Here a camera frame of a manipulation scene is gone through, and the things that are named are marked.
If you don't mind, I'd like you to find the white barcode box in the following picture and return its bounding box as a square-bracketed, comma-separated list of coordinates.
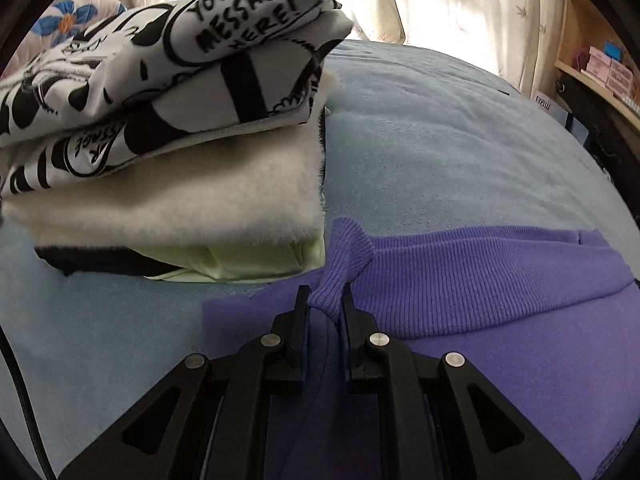
[532, 91, 571, 114]

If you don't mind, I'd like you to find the floral quilt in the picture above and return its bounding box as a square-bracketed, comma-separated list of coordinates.
[25, 0, 128, 50]

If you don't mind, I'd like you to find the cream fleece garment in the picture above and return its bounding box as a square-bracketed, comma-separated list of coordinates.
[2, 70, 342, 257]

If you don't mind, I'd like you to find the blue bed sheet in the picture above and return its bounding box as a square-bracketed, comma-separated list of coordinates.
[0, 40, 640, 480]

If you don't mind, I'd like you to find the purple hoodie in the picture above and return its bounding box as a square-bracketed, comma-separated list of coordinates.
[202, 217, 638, 480]

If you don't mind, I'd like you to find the wooden shelf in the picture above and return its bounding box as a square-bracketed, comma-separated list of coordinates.
[552, 0, 640, 132]

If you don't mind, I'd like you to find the stack of pink boxes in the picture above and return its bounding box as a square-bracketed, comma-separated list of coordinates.
[575, 45, 639, 100]

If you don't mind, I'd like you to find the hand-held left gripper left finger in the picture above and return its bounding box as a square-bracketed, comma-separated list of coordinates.
[57, 285, 313, 480]

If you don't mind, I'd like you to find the black and white printed garment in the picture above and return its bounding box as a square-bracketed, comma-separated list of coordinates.
[0, 0, 357, 196]

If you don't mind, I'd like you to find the black cable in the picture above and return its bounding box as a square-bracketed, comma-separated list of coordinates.
[0, 324, 57, 480]

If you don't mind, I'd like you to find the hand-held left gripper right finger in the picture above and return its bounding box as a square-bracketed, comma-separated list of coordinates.
[340, 290, 583, 480]

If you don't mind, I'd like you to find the light green folded garment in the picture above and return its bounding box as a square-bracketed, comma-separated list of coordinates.
[142, 237, 327, 282]

